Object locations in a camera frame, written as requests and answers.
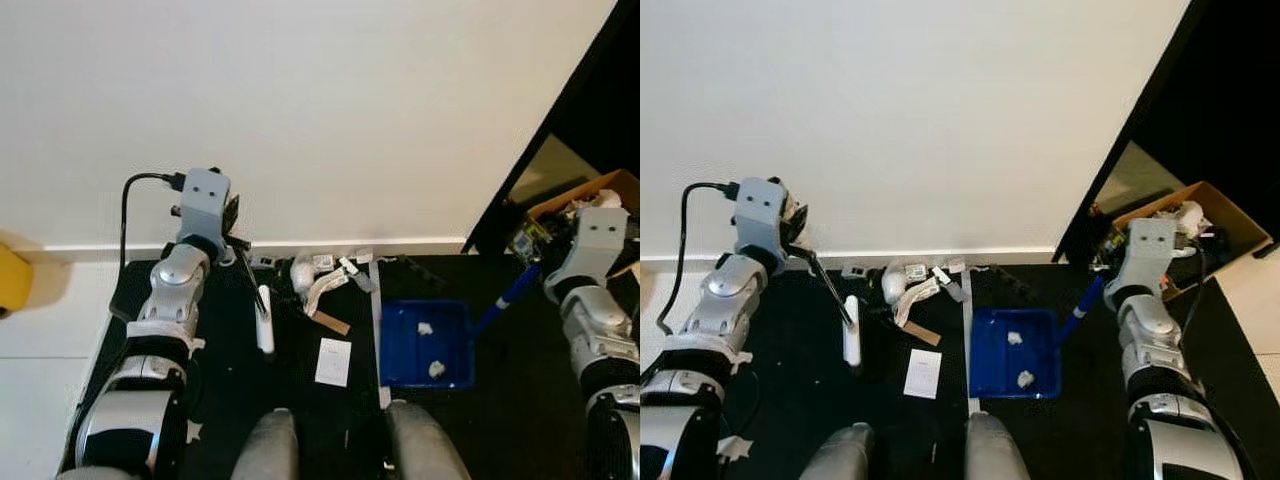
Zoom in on grey robot leg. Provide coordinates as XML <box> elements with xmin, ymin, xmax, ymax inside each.
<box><xmin>800</xmin><ymin>422</ymin><xmax>882</xmax><ymax>480</ymax></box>
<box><xmin>385</xmin><ymin>400</ymin><xmax>472</xmax><ymax>480</ymax></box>
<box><xmin>963</xmin><ymin>412</ymin><xmax>1032</xmax><ymax>480</ymax></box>
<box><xmin>232</xmin><ymin>408</ymin><xmax>301</xmax><ymax>480</ymax></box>

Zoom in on cardboard trash box with labels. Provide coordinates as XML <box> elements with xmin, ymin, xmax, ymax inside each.
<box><xmin>1092</xmin><ymin>180</ymin><xmax>1276</xmax><ymax>301</ymax></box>
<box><xmin>510</xmin><ymin>168</ymin><xmax>641</xmax><ymax>281</ymax></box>

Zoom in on grey robot left leg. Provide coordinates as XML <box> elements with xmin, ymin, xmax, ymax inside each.
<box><xmin>800</xmin><ymin>422</ymin><xmax>882</xmax><ymax>480</ymax></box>
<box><xmin>232</xmin><ymin>408</ymin><xmax>301</xmax><ymax>480</ymax></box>

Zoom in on blue plastic dustpan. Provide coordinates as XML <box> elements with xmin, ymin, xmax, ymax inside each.
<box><xmin>378</xmin><ymin>265</ymin><xmax>542</xmax><ymax>391</ymax></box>
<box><xmin>968</xmin><ymin>275</ymin><xmax>1107</xmax><ymax>401</ymax></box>

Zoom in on yellow plastic bin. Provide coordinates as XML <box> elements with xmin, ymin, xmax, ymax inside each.
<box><xmin>0</xmin><ymin>243</ymin><xmax>34</xmax><ymax>319</ymax></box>

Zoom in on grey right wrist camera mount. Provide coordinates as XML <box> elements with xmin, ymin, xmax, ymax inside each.
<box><xmin>1130</xmin><ymin>217</ymin><xmax>1180</xmax><ymax>292</ymax></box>
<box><xmin>560</xmin><ymin>207</ymin><xmax>632</xmax><ymax>282</ymax></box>

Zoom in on white wrapper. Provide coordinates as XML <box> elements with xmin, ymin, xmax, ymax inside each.
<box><xmin>897</xmin><ymin>278</ymin><xmax>947</xmax><ymax>327</ymax></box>
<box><xmin>305</xmin><ymin>268</ymin><xmax>352</xmax><ymax>317</ymax></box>

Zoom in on black floor mat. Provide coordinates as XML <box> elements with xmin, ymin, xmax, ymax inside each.
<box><xmin>640</xmin><ymin>262</ymin><xmax>1280</xmax><ymax>480</ymax></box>
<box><xmin>60</xmin><ymin>255</ymin><xmax>603</xmax><ymax>480</ymax></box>

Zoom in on black door frame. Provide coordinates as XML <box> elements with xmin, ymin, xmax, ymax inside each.
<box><xmin>1055</xmin><ymin>0</ymin><xmax>1280</xmax><ymax>264</ymax></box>

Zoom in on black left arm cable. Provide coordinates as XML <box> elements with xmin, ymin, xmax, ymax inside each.
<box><xmin>655</xmin><ymin>180</ymin><xmax>741</xmax><ymax>336</ymax></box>
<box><xmin>118</xmin><ymin>172</ymin><xmax>189</xmax><ymax>269</ymax></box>

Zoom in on white paper slip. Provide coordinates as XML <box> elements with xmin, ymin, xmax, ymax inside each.
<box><xmin>902</xmin><ymin>348</ymin><xmax>944</xmax><ymax>399</ymax></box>
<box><xmin>314</xmin><ymin>338</ymin><xmax>354</xmax><ymax>388</ymax></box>

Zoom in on grey robot right leg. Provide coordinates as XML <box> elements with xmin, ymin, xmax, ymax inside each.
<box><xmin>963</xmin><ymin>412</ymin><xmax>1032</xmax><ymax>480</ymax></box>
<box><xmin>385</xmin><ymin>400</ymin><xmax>472</xmax><ymax>480</ymax></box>

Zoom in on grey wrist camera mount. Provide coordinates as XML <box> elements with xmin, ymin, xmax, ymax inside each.
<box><xmin>733</xmin><ymin>177</ymin><xmax>792</xmax><ymax>264</ymax></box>
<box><xmin>1130</xmin><ymin>217</ymin><xmax>1180</xmax><ymax>292</ymax></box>
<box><xmin>177</xmin><ymin>168</ymin><xmax>234</xmax><ymax>247</ymax></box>
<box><xmin>560</xmin><ymin>207</ymin><xmax>632</xmax><ymax>282</ymax></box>

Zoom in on black ribbed strip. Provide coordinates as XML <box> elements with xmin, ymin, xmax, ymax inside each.
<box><xmin>400</xmin><ymin>258</ymin><xmax>452</xmax><ymax>287</ymax></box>
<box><xmin>985</xmin><ymin>268</ymin><xmax>1042</xmax><ymax>297</ymax></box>

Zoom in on white crumpled trash paper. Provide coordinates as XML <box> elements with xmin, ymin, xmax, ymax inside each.
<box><xmin>1170</xmin><ymin>200</ymin><xmax>1217</xmax><ymax>242</ymax></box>
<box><xmin>570</xmin><ymin>194</ymin><xmax>627</xmax><ymax>217</ymax></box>

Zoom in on small white tube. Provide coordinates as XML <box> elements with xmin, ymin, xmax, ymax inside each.
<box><xmin>340</xmin><ymin>255</ymin><xmax>377</xmax><ymax>292</ymax></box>
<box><xmin>930</xmin><ymin>263</ymin><xmax>972</xmax><ymax>301</ymax></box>

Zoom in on white brush with black handle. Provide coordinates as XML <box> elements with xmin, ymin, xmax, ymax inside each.
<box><xmin>800</xmin><ymin>250</ymin><xmax>864</xmax><ymax>367</ymax></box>
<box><xmin>232</xmin><ymin>240</ymin><xmax>276</xmax><ymax>357</ymax></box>

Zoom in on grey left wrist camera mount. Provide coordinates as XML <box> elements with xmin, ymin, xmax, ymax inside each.
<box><xmin>733</xmin><ymin>177</ymin><xmax>792</xmax><ymax>264</ymax></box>
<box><xmin>177</xmin><ymin>168</ymin><xmax>234</xmax><ymax>247</ymax></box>

